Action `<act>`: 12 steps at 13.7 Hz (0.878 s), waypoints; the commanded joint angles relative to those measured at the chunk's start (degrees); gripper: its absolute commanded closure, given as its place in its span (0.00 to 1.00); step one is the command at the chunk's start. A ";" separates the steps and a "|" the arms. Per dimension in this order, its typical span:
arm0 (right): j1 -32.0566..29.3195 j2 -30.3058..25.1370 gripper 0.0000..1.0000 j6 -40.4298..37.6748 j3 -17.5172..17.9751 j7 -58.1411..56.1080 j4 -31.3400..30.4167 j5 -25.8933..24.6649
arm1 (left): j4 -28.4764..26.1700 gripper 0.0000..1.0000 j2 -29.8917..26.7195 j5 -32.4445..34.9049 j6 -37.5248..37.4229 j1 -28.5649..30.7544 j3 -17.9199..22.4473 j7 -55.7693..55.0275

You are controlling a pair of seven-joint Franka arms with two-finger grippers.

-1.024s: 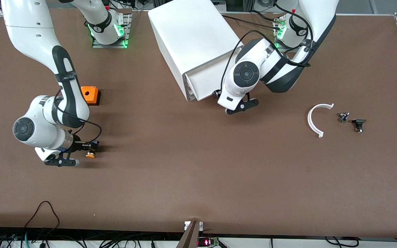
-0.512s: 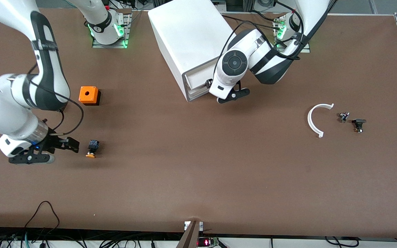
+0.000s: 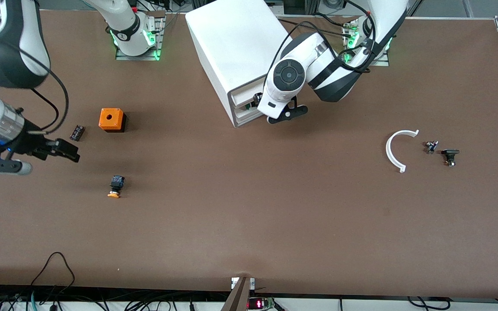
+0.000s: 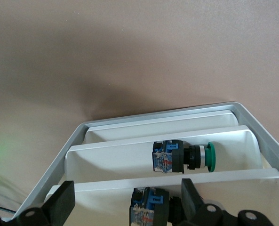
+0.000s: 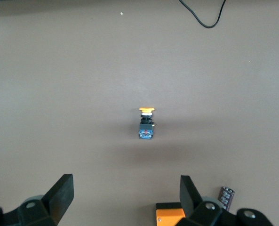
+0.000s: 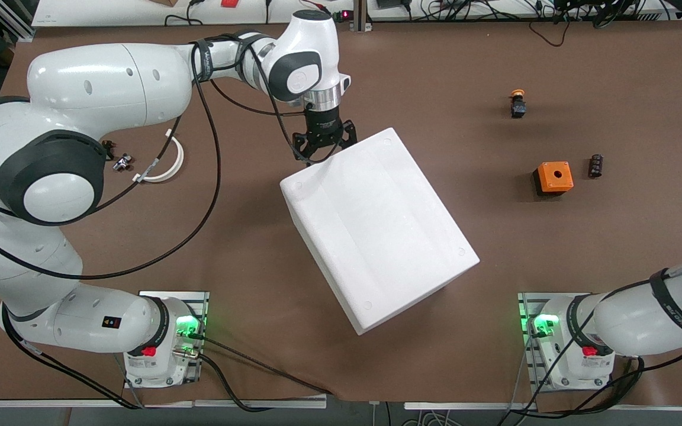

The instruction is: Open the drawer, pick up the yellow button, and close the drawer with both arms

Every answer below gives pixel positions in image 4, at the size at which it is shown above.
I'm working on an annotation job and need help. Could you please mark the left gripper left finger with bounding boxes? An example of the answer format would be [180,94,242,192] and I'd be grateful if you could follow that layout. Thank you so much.
[0,180,76,226]

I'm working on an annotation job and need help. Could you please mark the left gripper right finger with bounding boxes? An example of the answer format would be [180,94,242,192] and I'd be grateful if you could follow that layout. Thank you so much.
[180,178,274,226]

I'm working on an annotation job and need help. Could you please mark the white drawer holding orange button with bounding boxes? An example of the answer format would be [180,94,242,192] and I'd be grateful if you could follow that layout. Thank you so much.
[45,167,279,226]

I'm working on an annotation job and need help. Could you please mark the orange push button switch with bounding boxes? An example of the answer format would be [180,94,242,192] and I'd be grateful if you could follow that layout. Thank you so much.
[129,186,184,226]

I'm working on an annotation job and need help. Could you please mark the empty white drawer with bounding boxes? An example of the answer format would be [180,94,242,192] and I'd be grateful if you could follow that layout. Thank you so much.
[84,109,239,144]

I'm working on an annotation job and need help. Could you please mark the green push button switch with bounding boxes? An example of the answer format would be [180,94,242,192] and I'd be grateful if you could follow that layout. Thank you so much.
[151,140,217,174]

